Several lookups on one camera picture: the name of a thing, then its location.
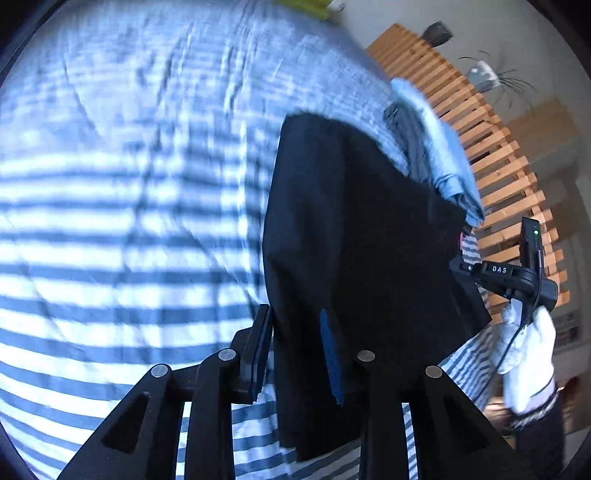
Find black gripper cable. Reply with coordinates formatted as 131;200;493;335
478;231;546;416

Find dark ceramic vase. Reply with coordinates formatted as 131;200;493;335
422;21;451;47

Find light blue folded pants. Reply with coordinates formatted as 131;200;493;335
390;78;485;229

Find potted spider plant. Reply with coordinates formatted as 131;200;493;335
459;51;539;109

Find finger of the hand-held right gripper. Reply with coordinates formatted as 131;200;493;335
449;255;484;278

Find person's right hand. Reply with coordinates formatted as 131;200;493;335
492;300;557;414

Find light wooden board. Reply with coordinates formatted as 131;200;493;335
508;99;583;162

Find green floral folded blanket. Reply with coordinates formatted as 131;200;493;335
277;0;333;19

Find wooden slatted railing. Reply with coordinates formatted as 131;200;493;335
367;23;571;319

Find grey folded pants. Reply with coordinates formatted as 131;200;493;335
385;104;446;188

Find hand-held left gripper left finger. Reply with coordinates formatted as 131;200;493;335
58;304;274;480

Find dark navy pants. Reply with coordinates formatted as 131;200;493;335
262;113;492;462

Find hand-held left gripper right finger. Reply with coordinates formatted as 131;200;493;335
320;308;522;480

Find person's right forearm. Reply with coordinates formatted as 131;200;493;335
508;378;566;480

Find blue white striped bed blanket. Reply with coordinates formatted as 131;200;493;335
0;0;509;480

